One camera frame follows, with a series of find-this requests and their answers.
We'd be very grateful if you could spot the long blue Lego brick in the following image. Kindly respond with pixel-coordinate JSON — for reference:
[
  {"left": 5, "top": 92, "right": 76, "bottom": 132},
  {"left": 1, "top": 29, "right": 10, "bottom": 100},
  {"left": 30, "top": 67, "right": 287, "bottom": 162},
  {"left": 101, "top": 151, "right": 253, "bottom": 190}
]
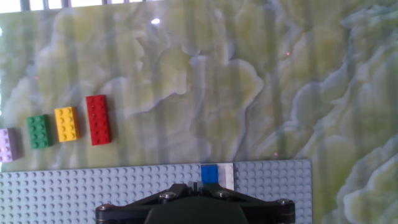
[{"left": 200, "top": 164, "right": 220, "bottom": 185}]

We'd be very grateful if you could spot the white Lego plate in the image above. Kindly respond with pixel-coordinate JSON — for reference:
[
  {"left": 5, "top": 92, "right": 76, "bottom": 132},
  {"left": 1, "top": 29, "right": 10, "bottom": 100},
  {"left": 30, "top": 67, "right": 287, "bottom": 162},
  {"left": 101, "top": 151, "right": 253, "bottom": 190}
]
[{"left": 217, "top": 162, "right": 234, "bottom": 191}]

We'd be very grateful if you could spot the green marble pattern mat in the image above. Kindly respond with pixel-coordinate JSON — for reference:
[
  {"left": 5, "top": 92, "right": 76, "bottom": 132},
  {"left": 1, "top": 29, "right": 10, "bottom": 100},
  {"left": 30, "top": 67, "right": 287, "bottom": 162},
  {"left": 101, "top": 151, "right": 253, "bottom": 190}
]
[{"left": 0, "top": 0, "right": 398, "bottom": 224}]

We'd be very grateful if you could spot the grey Lego baseplate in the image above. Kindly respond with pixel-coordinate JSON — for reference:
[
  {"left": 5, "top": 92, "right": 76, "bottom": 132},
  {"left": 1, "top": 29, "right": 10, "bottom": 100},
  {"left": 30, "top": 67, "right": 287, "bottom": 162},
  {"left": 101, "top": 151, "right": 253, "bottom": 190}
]
[{"left": 0, "top": 159, "right": 313, "bottom": 224}]

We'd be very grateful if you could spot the yellow Lego brick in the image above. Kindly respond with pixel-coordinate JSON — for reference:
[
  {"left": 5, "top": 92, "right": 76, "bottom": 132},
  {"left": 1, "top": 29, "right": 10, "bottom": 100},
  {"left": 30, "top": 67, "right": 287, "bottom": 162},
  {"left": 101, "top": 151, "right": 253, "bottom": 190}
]
[{"left": 54, "top": 106, "right": 81, "bottom": 143}]

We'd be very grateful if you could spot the pink Lego brick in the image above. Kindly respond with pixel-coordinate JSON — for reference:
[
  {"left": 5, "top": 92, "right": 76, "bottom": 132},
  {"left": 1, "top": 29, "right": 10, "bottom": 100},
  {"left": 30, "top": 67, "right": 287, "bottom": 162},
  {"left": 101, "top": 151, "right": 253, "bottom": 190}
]
[{"left": 0, "top": 128, "right": 19, "bottom": 164}]

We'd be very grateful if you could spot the green Lego brick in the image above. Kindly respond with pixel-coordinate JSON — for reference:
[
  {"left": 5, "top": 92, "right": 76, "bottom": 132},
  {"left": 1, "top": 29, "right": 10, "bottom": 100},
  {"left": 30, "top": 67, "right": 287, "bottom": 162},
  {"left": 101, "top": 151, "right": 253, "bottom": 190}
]
[{"left": 26, "top": 114, "right": 53, "bottom": 150}]

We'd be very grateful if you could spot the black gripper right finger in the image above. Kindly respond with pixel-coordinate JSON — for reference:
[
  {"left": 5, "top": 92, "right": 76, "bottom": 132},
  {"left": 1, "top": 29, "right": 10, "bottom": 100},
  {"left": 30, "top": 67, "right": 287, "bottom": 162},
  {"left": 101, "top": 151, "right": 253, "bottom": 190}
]
[{"left": 196, "top": 182, "right": 296, "bottom": 224}]

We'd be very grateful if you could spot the long red Lego brick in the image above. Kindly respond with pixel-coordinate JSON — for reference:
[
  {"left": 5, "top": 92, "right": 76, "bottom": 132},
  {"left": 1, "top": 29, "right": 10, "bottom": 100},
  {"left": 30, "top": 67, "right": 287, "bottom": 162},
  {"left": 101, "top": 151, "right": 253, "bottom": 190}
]
[{"left": 85, "top": 94, "right": 113, "bottom": 146}]

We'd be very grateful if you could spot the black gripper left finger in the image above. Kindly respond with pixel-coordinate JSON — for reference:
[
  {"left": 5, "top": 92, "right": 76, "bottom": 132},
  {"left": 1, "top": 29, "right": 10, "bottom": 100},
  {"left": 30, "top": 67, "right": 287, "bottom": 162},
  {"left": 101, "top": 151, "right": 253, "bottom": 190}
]
[{"left": 95, "top": 182, "right": 197, "bottom": 224}]

